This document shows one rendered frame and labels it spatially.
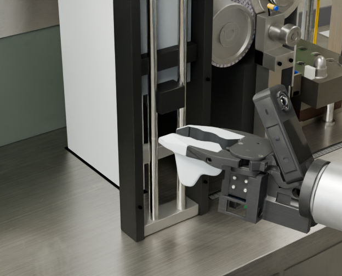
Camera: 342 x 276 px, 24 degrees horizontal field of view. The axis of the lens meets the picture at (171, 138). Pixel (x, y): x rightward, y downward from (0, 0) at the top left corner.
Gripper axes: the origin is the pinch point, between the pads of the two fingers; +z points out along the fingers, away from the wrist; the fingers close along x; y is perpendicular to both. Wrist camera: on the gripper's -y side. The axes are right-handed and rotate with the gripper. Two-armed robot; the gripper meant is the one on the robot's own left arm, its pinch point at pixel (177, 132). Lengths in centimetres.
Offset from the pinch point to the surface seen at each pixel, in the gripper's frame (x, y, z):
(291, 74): 69, 10, 13
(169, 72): 26.9, 1.5, 18.0
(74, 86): 37, 13, 46
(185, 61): 27.0, -1.0, 15.2
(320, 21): 389, 67, 129
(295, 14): 67, -3, 14
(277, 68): 55, 5, 11
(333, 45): 156, 23, 36
